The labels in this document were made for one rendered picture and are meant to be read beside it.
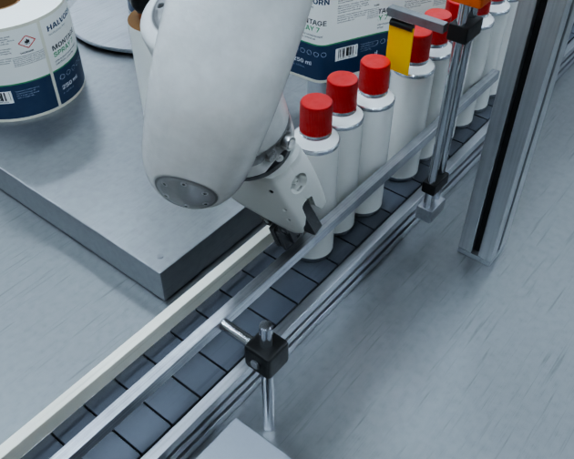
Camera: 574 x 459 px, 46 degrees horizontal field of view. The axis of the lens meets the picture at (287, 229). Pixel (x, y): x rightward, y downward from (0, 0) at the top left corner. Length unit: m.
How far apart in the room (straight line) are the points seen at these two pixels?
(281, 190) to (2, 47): 0.55
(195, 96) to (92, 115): 0.66
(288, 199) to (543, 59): 0.29
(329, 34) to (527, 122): 0.36
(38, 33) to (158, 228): 0.35
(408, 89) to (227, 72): 0.45
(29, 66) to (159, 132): 0.62
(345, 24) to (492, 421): 0.57
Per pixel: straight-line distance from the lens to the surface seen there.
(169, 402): 0.69
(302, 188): 0.63
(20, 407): 0.79
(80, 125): 1.06
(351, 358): 0.77
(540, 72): 0.73
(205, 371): 0.70
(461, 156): 0.98
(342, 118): 0.73
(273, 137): 0.57
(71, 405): 0.67
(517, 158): 0.79
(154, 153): 0.47
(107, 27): 1.29
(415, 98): 0.84
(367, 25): 1.03
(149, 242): 0.84
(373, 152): 0.79
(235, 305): 0.64
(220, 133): 0.43
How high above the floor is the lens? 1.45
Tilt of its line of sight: 43 degrees down
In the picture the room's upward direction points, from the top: straight up
